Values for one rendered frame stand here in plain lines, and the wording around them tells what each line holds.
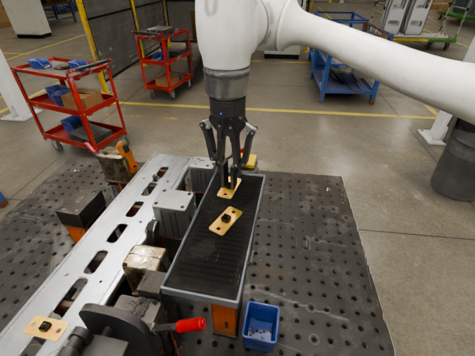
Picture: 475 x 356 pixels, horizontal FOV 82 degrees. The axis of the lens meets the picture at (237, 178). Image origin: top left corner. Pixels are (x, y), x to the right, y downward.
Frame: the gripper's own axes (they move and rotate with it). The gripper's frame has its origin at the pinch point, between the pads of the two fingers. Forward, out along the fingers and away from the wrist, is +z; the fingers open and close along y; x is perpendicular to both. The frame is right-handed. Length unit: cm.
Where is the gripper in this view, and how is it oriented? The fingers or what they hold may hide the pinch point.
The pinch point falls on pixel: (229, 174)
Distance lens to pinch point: 68.2
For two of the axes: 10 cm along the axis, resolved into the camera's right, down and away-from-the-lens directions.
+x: -3.3, 5.7, -7.6
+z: 0.0, 8.0, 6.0
